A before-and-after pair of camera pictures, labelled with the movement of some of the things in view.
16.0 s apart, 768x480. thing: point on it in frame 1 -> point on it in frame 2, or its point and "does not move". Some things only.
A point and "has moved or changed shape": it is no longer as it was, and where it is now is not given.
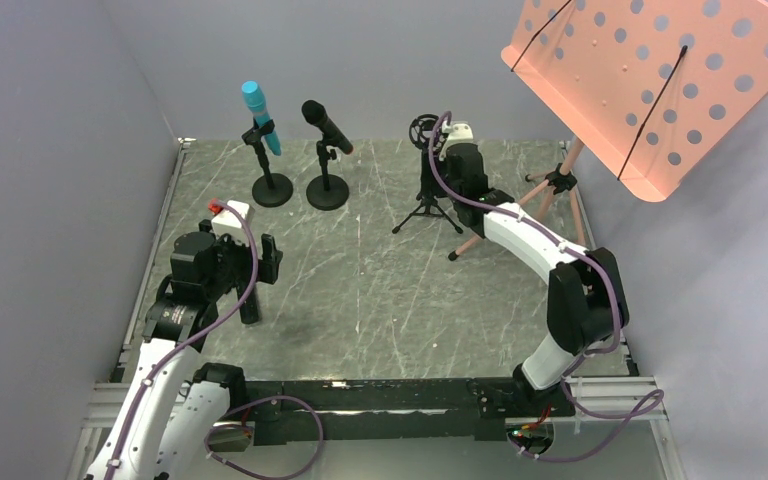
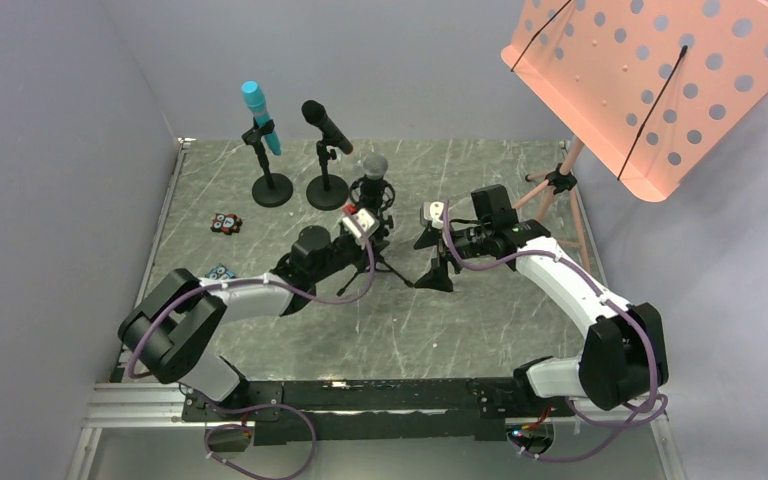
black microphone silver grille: x=249 y=311 has moved or changed shape
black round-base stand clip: x=271 y=189 does not move
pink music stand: x=655 y=87 does not move
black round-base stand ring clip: x=326 y=192 does not move
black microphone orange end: x=315 y=113 does not move
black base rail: x=402 y=408 does not move
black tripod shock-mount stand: x=432 y=188 -> x=375 y=194
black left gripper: x=249 y=266 -> x=360 y=243
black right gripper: x=433 y=168 -> x=440 y=242
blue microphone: x=254 y=100 does not move
